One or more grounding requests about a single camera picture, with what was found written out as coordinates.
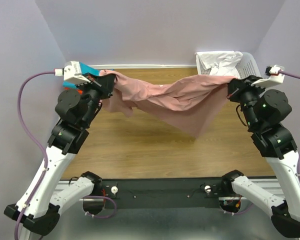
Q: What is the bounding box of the dusty pink t-shirt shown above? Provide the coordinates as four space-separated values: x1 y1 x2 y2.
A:
102 71 233 138

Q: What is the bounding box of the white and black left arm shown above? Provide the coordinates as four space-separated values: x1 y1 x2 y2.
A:
4 73 117 240

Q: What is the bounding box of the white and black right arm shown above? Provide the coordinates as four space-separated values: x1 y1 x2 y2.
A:
221 75 300 238

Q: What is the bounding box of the folded orange t-shirt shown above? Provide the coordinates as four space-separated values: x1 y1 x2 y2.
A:
64 87 83 95

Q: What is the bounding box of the folded teal t-shirt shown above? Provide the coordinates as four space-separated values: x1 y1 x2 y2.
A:
62 62 115 89

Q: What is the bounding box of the white perforated plastic basket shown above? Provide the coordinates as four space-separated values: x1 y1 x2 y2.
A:
195 51 263 82

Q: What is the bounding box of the white crumpled t-shirt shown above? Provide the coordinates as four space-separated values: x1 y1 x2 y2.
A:
195 51 244 78

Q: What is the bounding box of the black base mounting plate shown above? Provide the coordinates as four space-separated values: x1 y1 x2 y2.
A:
88 177 238 209

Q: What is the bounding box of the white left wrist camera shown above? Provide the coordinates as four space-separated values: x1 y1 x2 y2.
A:
53 61 96 85

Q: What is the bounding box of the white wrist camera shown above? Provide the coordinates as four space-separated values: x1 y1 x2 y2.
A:
251 64 285 89
53 61 96 85

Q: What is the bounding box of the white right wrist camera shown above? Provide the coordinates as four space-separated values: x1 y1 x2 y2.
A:
251 64 285 89

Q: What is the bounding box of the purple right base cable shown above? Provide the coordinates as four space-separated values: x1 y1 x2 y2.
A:
223 202 255 216

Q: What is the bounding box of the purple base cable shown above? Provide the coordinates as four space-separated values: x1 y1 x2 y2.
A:
82 194 118 220
223 202 255 216

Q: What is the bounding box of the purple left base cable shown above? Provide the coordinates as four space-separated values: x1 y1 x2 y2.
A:
82 194 118 220

